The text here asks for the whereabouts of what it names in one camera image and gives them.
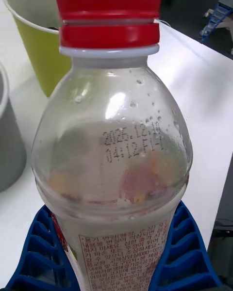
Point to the yellow-green plastic bin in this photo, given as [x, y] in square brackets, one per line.
[36, 41]

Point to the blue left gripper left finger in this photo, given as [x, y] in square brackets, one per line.
[38, 254]

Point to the red-capped clear plastic bottle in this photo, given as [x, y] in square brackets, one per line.
[111, 135]

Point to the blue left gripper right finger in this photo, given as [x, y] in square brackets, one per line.
[184, 254]

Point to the grey plastic bin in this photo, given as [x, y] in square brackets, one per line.
[11, 145]

